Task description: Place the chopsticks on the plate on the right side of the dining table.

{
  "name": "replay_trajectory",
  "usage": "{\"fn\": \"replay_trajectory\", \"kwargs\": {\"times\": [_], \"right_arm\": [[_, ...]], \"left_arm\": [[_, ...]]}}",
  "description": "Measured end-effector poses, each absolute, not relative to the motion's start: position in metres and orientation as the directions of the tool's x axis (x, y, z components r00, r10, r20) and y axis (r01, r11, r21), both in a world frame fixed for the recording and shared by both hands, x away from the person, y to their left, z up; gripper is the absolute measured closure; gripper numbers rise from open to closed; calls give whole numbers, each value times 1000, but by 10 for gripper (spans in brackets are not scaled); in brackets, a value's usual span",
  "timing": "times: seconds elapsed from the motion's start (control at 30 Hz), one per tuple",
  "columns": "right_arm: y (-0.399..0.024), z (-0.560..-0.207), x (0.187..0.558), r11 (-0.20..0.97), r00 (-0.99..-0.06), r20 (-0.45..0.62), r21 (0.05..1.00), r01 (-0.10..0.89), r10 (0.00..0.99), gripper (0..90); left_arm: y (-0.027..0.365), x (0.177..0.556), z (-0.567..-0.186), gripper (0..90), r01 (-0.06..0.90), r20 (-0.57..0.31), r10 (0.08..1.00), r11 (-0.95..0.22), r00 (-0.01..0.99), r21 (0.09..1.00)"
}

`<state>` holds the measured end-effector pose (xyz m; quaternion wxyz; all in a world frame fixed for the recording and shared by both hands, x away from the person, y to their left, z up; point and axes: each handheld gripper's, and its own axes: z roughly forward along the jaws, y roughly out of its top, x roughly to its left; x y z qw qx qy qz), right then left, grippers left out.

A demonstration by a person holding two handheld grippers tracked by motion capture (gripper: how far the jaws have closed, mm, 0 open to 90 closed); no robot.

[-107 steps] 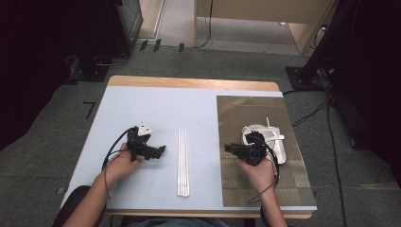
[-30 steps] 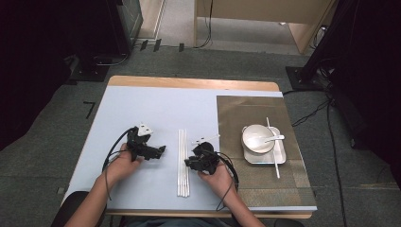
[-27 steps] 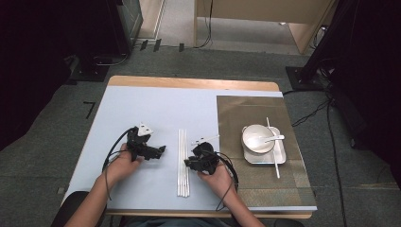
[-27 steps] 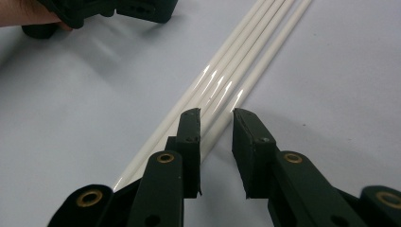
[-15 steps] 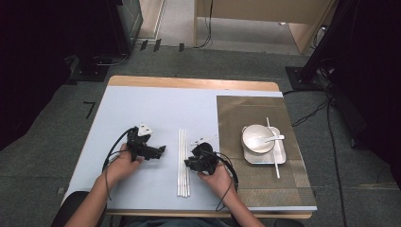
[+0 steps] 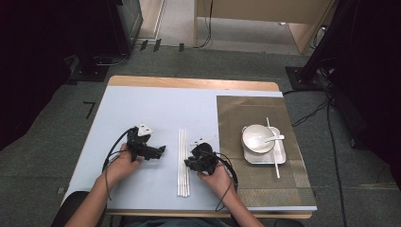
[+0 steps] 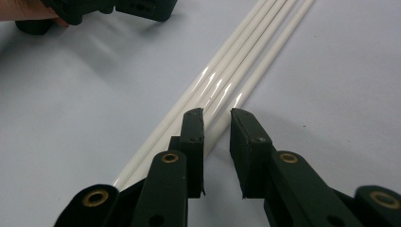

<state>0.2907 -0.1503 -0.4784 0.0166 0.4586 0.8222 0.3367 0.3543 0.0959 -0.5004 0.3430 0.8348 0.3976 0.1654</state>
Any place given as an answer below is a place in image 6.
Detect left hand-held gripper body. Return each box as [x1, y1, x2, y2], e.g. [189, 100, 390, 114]
[126, 122, 155, 162]

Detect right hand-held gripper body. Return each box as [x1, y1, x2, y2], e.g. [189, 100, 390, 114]
[189, 134, 220, 177]

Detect row of white chopsticks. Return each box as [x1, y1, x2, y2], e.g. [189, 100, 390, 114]
[177, 128, 191, 199]

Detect single white chopstick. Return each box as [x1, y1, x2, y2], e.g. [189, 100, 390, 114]
[266, 116, 281, 180]

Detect metal tray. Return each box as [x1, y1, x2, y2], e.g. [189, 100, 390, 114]
[242, 126, 288, 166]

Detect person's right hand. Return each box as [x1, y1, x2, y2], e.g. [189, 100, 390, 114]
[197, 162, 236, 201]

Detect person's left hand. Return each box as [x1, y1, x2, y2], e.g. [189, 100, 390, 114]
[105, 143, 145, 184]

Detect light blue table mat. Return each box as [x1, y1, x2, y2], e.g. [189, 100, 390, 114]
[61, 85, 318, 212]

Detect white bowl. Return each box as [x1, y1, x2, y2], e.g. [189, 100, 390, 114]
[241, 124, 277, 155]

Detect black corner tape mark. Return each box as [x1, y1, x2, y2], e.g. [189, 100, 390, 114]
[82, 100, 96, 120]

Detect person's grey clothing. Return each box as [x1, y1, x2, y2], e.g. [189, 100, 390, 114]
[124, 217, 235, 227]

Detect brown woven placemat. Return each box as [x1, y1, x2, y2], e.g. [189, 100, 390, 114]
[216, 95, 318, 208]

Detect white spoon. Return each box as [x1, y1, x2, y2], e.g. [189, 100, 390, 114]
[252, 134, 286, 146]

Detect black stand base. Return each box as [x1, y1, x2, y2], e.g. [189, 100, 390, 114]
[69, 55, 111, 83]

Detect black cabinet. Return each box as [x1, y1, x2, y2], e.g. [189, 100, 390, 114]
[106, 0, 145, 57]

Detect dark curtain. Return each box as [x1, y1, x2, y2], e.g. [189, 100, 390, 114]
[0, 0, 75, 152]
[329, 0, 401, 188]

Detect black metal stand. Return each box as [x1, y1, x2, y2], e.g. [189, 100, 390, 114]
[285, 0, 360, 93]

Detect beige wooden desk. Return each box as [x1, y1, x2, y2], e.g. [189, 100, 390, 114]
[193, 0, 336, 55]

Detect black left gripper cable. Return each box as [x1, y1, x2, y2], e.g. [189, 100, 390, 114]
[100, 127, 139, 201]

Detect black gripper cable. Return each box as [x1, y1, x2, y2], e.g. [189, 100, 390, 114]
[100, 127, 139, 201]
[214, 151, 240, 213]

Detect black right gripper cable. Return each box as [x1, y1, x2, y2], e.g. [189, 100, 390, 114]
[214, 151, 240, 213]

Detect black floor cable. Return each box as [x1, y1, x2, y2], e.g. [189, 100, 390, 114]
[282, 89, 349, 227]

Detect black hanging cable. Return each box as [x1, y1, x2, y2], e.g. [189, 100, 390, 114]
[194, 0, 215, 50]

